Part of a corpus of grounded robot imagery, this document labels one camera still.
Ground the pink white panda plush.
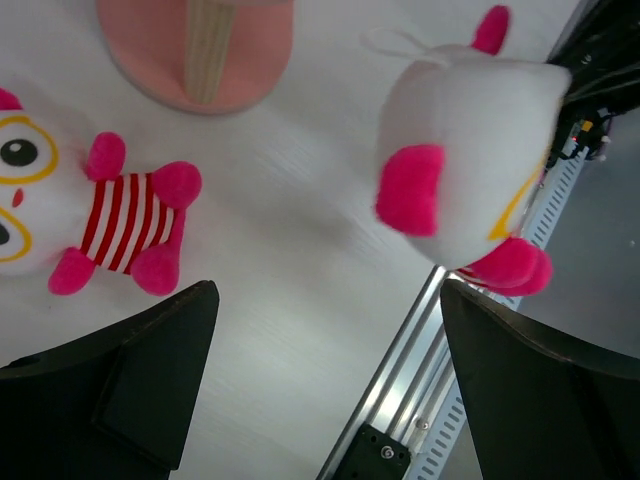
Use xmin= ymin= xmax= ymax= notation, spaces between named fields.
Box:
xmin=374 ymin=5 xmax=571 ymax=296
xmin=1 ymin=90 xmax=202 ymax=296

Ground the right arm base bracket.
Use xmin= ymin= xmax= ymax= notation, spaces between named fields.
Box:
xmin=332 ymin=424 xmax=411 ymax=480

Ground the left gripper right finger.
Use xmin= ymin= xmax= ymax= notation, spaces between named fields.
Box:
xmin=440 ymin=280 xmax=639 ymax=479

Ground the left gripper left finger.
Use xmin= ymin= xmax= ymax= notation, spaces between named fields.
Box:
xmin=1 ymin=281 xmax=220 ymax=480

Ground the slotted cable duct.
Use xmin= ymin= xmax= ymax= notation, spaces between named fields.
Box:
xmin=409 ymin=147 xmax=587 ymax=480

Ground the aluminium mounting rail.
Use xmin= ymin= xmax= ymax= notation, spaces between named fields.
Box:
xmin=318 ymin=267 xmax=451 ymax=479

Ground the pink three-tier shelf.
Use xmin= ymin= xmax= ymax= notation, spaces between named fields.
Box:
xmin=96 ymin=0 xmax=294 ymax=115

